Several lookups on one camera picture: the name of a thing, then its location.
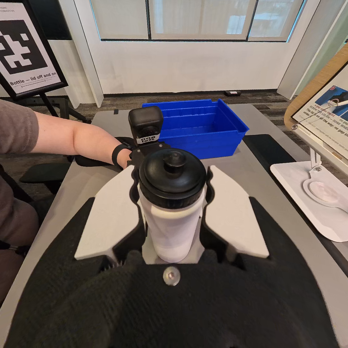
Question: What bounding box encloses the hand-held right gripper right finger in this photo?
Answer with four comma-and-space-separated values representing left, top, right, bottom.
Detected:
200, 165, 270, 267

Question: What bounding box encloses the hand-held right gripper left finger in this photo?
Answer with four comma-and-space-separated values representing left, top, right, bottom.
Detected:
74, 165, 146, 268

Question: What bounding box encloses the blue plastic bin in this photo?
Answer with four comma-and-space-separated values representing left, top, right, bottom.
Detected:
142, 98, 250, 159

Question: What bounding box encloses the white plastic bottle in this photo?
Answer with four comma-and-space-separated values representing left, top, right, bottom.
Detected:
139, 188, 205, 264

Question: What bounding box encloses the black bottle lid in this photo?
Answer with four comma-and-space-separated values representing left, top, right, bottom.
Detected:
139, 149, 207, 210

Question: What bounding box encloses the person's left hand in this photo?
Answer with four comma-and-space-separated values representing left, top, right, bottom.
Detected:
119, 150, 133, 170

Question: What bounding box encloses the black wristband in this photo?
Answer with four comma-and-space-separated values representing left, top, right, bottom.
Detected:
111, 143, 134, 166

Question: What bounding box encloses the large window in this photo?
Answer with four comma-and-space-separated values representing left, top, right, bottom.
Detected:
90, 0, 305, 42

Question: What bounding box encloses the person's brown grey shirt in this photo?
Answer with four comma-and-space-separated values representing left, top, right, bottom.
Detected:
0, 99, 40, 305

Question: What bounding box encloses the framed marker poster easel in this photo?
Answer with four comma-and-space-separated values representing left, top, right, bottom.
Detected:
0, 0, 91, 124

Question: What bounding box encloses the black lanyard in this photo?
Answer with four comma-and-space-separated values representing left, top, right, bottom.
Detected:
0, 241, 30, 256

